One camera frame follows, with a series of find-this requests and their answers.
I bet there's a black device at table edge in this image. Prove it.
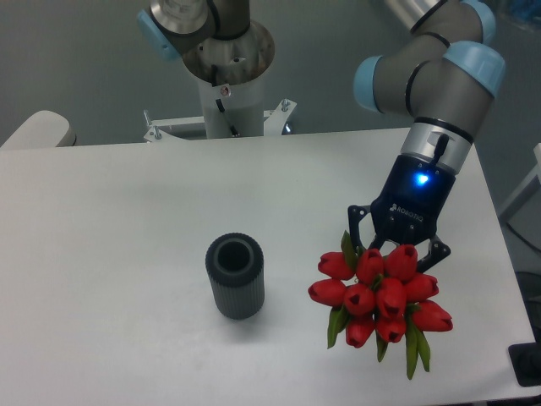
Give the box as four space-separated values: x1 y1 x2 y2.
508 343 540 387

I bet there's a white chair armrest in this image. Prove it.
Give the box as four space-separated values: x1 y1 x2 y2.
1 110 77 151

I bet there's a dark grey ribbed vase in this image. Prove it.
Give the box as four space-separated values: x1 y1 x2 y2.
205 233 265 320

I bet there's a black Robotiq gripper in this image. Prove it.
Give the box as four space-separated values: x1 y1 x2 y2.
347 155 456 273

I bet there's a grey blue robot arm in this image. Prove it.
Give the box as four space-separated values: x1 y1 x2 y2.
137 1 505 272

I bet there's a white furniture frame right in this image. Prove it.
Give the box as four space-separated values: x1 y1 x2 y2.
497 144 540 222

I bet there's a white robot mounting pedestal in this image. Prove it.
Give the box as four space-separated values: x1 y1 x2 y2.
144 20 297 142

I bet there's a red tulip bouquet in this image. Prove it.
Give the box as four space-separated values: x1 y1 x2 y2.
308 233 453 379

